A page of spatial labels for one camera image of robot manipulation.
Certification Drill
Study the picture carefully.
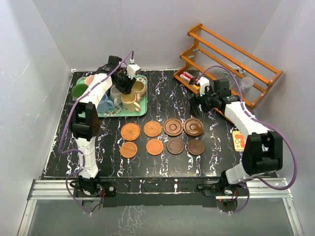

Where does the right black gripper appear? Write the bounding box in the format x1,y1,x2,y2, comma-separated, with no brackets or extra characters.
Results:
189,86,219,118

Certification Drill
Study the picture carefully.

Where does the cream yellow mug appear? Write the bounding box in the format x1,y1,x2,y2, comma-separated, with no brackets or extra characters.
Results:
122,92,141,113

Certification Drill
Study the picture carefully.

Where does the ringed wooden coaster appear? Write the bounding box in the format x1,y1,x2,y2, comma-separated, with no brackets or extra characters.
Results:
163,118,183,137
183,118,204,136

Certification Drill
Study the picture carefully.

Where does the light blue mug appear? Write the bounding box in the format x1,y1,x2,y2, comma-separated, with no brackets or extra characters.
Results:
96,94,115,113

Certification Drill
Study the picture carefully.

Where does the dark walnut coaster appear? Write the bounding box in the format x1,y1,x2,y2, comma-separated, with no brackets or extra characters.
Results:
187,139,205,156
167,138,185,155

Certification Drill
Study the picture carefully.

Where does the woven rattan coaster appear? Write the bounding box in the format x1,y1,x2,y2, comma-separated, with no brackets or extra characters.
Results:
121,123,141,141
144,121,162,137

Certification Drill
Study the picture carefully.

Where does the light orange wooden coaster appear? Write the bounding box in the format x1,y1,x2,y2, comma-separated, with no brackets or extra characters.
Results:
146,139,164,156

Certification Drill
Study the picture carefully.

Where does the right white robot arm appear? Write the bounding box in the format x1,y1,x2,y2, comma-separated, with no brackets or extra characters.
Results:
189,77,283,195

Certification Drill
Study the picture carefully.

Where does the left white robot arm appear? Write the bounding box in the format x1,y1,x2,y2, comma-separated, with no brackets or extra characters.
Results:
69,64,141,196

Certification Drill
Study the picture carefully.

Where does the clear plastic cup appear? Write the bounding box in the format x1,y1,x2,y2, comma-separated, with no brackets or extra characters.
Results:
241,77,254,92

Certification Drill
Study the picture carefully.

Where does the maroon tall mug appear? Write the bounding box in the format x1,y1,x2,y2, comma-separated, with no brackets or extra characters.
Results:
118,67,126,75

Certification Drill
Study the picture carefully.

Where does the silver white mug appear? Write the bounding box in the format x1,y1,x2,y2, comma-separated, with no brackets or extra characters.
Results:
110,86,123,107

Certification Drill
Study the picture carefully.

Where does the gold brown mug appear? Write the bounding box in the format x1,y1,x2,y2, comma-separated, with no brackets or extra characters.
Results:
131,81,147,103

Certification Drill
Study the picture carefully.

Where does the red white small box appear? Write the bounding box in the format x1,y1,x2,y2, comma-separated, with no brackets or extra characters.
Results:
180,71,194,83

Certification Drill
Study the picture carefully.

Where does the green plastic tray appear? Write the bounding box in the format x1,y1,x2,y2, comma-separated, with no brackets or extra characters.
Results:
76,75,148,118

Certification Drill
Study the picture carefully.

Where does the pink mug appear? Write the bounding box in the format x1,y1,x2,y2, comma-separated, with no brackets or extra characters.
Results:
85,75,95,86

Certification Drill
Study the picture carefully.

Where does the green inside mug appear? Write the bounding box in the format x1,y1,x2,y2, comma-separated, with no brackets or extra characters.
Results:
71,84,89,100

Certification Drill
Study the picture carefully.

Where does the orange wooden shelf rack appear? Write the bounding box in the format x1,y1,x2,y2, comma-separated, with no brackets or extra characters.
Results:
174,23,283,111

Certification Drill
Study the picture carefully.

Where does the orange patterned card box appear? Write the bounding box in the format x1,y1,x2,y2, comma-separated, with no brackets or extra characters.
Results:
232,131,246,151

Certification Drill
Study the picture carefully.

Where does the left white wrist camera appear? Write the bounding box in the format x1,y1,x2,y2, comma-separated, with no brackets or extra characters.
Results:
126,59,141,79

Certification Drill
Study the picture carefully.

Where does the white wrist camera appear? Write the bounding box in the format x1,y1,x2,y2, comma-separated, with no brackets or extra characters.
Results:
126,59,141,79
196,76,210,96

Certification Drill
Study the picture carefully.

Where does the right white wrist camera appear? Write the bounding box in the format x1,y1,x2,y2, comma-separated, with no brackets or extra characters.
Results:
196,76,210,96

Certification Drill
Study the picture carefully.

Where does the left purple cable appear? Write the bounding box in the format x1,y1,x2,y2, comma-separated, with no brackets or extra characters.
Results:
58,50,135,214

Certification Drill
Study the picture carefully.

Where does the purple cable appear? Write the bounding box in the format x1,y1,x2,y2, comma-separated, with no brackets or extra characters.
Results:
58,50,135,214
199,65,298,214

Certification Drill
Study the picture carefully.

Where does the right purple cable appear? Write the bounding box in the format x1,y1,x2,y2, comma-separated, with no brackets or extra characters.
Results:
199,65,298,214

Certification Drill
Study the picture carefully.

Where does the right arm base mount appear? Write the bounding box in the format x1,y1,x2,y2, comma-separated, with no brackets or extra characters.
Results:
196,171,250,215

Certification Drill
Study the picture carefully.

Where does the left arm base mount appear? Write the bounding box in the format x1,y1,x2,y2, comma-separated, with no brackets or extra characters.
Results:
70,176,118,217

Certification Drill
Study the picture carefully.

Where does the aluminium frame rail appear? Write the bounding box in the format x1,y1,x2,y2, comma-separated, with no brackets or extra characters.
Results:
19,178,304,236

